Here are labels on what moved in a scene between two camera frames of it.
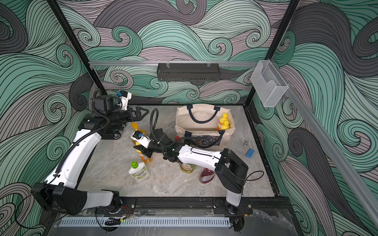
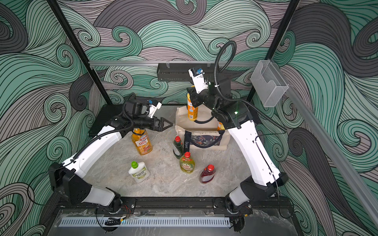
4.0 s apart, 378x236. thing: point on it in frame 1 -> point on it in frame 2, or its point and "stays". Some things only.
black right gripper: (147, 152) -> (195, 96)
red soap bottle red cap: (206, 175) stays
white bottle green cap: (139, 171) stays
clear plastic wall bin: (268, 84) stays
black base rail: (159, 205) stays
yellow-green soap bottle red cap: (187, 167) stays
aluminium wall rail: (142, 62) stays
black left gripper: (132, 119) -> (159, 129)
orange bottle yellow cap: (147, 160) -> (192, 111)
